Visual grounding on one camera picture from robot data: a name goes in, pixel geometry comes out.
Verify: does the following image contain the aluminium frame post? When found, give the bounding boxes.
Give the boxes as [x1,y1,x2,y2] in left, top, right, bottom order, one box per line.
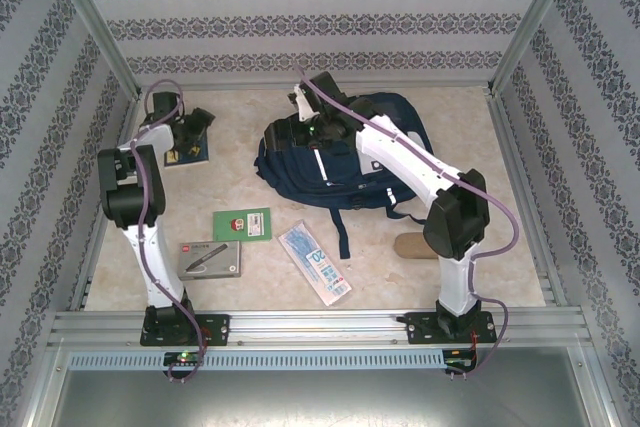
[487,0,586,96]
[39,0,144,98]

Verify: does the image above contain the aluminium rear rail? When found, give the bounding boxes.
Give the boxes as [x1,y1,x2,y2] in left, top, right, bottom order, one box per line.
[137,80,494,93]

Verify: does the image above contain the aluminium side rail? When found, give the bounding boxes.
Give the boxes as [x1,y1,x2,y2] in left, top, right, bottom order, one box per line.
[487,91,569,306]
[69,96,142,311]

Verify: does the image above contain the green card box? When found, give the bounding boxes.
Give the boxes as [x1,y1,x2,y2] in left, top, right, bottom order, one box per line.
[212,206,275,243]

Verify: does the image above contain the metal sheet panel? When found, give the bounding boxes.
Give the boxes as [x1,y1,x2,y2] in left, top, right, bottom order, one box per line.
[47,369,616,427]

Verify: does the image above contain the grey slotted cable duct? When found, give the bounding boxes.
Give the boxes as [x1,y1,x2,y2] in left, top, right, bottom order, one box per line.
[66,350,447,370]

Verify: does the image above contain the blue book with yellow label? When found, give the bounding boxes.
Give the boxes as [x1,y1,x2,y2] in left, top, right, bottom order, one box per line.
[163,134,212,167]

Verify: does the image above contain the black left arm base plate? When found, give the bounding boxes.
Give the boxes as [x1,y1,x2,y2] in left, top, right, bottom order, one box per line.
[141,314,231,347]

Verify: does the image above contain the grey pen box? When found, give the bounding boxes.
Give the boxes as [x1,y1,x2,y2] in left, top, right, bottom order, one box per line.
[178,240,244,279]

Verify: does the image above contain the navy blue backpack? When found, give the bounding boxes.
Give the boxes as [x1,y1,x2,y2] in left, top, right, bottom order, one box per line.
[252,85,436,261]

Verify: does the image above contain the aluminium mounting rail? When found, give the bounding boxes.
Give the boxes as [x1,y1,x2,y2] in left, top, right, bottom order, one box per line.
[49,310,587,347]

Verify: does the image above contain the tan fabric pencil case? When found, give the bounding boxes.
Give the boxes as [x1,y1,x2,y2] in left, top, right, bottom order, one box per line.
[393,231,439,261]

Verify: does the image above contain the face mask package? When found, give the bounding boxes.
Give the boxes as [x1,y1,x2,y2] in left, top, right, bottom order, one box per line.
[277,219,353,307]

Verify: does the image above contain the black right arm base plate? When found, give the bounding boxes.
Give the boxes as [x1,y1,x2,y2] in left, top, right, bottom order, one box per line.
[407,311,498,346]

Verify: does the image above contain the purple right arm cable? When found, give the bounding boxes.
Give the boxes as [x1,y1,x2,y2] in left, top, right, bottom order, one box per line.
[296,64,521,384]

